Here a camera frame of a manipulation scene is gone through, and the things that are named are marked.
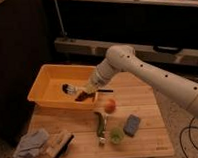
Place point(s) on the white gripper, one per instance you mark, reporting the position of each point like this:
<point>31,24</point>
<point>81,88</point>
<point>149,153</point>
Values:
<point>95,81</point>

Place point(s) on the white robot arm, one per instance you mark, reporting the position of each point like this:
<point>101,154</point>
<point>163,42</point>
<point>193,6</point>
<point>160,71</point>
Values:
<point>122,58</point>

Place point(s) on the dark brown object in tray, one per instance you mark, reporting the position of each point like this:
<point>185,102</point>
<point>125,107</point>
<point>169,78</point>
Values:
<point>83,96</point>

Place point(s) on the yellow plastic tray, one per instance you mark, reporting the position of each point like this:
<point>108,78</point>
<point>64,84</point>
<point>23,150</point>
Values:
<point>47,88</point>

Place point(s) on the wooden scrub brush block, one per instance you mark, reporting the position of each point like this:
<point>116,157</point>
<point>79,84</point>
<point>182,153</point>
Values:
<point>59,144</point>

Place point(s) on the orange tomato ball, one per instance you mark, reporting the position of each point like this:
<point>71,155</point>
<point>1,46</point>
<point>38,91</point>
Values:
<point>110,106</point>

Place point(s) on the wooden table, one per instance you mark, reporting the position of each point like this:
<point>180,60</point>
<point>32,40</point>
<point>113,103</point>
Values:
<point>133,97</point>

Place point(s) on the blue sponge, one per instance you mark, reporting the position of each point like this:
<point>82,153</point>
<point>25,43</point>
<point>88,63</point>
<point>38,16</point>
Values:
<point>131,125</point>

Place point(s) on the green pepper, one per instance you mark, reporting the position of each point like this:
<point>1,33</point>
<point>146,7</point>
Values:
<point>100,127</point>

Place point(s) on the green cup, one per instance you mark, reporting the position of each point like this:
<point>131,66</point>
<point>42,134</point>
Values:
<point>116,135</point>

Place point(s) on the metal fork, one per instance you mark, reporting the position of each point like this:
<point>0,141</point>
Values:
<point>102,140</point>

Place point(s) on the grey cloth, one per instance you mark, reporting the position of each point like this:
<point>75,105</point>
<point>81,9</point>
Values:
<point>31,143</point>

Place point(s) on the grey shelf rail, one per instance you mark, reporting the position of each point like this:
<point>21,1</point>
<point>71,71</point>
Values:
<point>144,52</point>

